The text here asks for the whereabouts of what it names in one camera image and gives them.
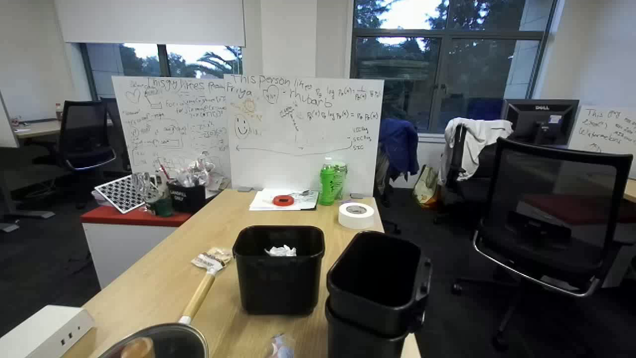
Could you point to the glass lid with wooden knob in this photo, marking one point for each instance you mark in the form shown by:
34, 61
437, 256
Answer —
173, 341

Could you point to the green plastic bottle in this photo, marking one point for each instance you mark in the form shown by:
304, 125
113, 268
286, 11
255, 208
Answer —
332, 184

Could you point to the red tape roll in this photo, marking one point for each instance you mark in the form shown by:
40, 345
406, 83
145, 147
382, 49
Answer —
282, 200

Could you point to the whiteboard with smiley drawing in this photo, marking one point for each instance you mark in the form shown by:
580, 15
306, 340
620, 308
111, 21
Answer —
304, 141

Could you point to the white tape roll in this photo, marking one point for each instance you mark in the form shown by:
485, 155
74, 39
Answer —
356, 216

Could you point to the crumpled white paper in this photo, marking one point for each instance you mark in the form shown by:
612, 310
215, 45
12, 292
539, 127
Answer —
280, 252

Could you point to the blue jacket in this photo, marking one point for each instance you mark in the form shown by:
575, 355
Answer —
398, 147

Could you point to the yellowish bag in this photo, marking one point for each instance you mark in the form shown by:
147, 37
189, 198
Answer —
427, 188

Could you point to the black bin holding white paper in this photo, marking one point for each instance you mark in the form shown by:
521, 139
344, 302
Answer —
278, 286

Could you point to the clear bag of trash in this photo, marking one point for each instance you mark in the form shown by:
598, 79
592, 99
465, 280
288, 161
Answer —
191, 174

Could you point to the empty black plastic bin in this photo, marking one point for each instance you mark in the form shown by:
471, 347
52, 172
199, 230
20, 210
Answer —
358, 341
380, 292

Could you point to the black landfill bin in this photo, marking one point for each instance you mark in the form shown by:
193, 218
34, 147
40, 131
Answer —
187, 200

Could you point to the small white marker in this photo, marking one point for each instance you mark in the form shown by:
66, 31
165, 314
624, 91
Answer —
211, 260

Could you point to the office chair under white jacket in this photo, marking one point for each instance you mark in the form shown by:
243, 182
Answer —
463, 176

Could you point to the whiteboard with dense writing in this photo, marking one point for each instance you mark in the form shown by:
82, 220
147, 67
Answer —
171, 127

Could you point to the dark green cup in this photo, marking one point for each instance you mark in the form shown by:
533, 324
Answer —
163, 206

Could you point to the white jacket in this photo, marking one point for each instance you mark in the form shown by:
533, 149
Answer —
473, 137

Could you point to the blue white plastic packet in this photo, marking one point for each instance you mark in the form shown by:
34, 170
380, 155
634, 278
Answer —
280, 347

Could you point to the white cabinet with red top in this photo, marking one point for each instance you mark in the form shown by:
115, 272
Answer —
119, 250

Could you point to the black computer monitor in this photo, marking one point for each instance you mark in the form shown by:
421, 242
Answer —
539, 123

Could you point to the white roller blind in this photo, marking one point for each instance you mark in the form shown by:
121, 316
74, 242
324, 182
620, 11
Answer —
151, 21

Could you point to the black mesh office chair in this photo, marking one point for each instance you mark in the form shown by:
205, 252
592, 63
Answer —
557, 212

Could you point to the small whiteboard with writing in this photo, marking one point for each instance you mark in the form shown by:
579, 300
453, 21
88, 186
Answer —
606, 133

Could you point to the white control box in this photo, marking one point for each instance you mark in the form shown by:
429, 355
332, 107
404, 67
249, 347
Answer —
40, 332

